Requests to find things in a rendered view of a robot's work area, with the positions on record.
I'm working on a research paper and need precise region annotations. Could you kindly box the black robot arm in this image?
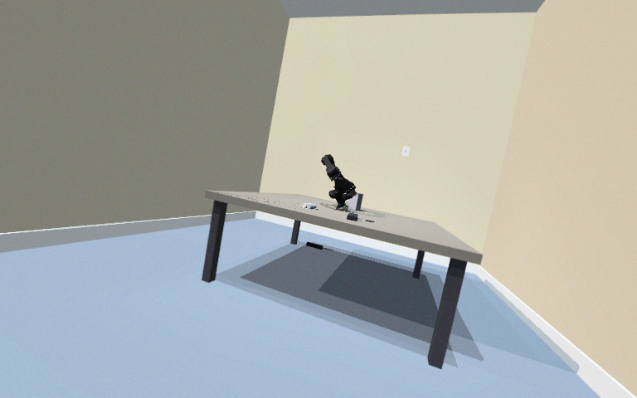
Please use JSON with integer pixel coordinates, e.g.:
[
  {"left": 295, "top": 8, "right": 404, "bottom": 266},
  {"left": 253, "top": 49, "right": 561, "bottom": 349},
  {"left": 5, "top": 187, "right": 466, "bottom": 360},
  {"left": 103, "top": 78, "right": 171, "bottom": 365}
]
[{"left": 321, "top": 154, "right": 357, "bottom": 199}]

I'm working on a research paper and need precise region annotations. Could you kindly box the black screwdriver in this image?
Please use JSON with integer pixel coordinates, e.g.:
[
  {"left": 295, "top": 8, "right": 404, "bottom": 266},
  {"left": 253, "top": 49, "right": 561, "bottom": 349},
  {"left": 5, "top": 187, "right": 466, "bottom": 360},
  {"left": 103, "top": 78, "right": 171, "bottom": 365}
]
[{"left": 306, "top": 242, "right": 330, "bottom": 250}]

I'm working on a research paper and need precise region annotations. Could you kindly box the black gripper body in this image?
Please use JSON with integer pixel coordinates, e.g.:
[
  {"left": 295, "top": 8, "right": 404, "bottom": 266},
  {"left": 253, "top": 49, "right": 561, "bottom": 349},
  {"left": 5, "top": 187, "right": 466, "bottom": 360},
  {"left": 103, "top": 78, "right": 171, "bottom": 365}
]
[{"left": 334, "top": 186, "right": 353, "bottom": 200}]

